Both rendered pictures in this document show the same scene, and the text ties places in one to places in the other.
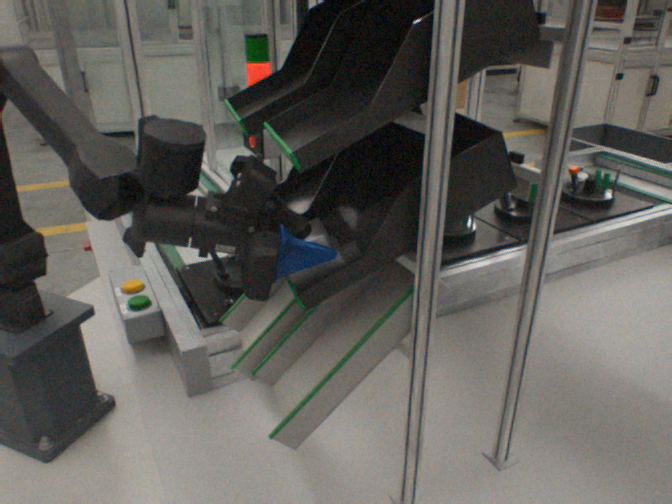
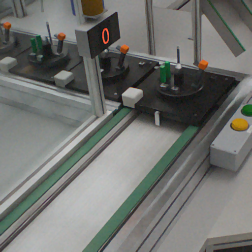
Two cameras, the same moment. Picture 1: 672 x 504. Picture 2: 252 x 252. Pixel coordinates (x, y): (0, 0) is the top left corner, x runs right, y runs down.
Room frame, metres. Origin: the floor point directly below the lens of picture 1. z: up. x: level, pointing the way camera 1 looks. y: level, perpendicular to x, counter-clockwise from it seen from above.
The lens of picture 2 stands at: (1.61, 1.13, 1.66)
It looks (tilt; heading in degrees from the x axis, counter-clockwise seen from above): 36 degrees down; 245
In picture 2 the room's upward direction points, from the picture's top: 7 degrees counter-clockwise
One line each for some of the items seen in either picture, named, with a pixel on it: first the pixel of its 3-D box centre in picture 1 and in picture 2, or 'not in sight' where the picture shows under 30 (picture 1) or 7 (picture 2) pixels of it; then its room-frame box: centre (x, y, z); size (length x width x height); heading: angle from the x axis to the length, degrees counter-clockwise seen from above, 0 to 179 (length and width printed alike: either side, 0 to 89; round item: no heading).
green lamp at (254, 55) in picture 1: (257, 49); not in sight; (1.21, 0.16, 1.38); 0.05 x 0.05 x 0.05
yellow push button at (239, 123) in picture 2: (132, 287); (239, 125); (0.96, 0.41, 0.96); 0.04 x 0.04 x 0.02
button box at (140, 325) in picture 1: (135, 301); (239, 135); (0.96, 0.41, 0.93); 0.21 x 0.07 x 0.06; 28
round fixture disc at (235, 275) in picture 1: (248, 273); (179, 85); (0.98, 0.18, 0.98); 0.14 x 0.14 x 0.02
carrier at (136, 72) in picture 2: not in sight; (105, 59); (1.10, -0.05, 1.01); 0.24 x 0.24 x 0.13; 28
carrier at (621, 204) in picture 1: (590, 183); not in sight; (1.45, -0.70, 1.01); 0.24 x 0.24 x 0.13; 28
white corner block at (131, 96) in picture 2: not in sight; (132, 97); (1.12, 0.14, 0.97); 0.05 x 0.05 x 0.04; 28
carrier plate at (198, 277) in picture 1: (249, 282); (179, 91); (0.98, 0.18, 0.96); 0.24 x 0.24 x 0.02; 28
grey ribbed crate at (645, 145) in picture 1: (625, 165); not in sight; (2.49, -1.34, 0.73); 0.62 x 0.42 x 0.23; 28
